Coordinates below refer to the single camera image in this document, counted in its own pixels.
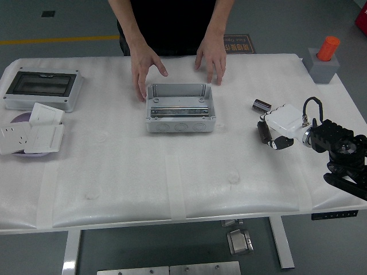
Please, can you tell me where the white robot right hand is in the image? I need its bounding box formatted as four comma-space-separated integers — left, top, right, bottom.
256, 103, 310, 151

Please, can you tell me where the person's left hand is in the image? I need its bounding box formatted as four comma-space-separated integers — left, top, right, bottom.
194, 40, 227, 86

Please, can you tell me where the person's right hand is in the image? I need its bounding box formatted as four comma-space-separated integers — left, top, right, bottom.
130, 45, 169, 103

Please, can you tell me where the dark brown cylindrical battery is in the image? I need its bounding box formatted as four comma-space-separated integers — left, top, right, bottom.
257, 120, 272, 144
252, 99, 272, 114

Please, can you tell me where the grey junction box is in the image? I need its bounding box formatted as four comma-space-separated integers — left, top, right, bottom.
145, 82, 216, 133

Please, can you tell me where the grey box with clear cover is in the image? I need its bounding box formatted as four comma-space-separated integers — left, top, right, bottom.
3, 66, 84, 113

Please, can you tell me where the brown floor sign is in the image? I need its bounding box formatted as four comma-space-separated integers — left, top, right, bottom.
222, 34, 256, 54

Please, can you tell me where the person's torso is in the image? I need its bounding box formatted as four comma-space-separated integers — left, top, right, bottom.
116, 0, 219, 57

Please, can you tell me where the grey block holder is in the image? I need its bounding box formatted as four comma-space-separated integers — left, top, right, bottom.
307, 47, 341, 84

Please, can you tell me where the white tape strip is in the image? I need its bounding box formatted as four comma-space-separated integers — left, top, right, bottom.
282, 154, 313, 213

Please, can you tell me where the orange cylinder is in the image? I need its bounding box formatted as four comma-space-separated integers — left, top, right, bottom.
316, 36, 341, 62

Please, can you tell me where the black table control panel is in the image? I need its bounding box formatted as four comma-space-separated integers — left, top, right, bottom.
311, 210, 360, 221

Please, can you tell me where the white foam mat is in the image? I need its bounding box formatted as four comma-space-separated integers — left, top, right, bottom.
0, 53, 367, 230

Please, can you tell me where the white table leg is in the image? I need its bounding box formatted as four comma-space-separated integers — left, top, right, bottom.
61, 230, 83, 275
269, 217, 295, 269

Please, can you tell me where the red object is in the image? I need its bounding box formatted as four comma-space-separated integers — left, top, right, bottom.
354, 0, 367, 36

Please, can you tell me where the purple round plate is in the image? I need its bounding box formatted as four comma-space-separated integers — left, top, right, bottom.
9, 112, 52, 158

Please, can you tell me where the white socket panel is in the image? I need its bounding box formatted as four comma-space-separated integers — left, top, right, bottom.
0, 122, 32, 156

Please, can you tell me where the metal plate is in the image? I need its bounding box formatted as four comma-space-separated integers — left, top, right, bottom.
96, 266, 170, 275
169, 261, 241, 275

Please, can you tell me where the white switch panel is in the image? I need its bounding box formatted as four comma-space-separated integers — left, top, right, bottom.
29, 102, 65, 126
24, 124, 65, 154

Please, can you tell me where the large metal bracket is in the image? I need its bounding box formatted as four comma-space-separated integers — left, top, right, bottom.
226, 228, 255, 256

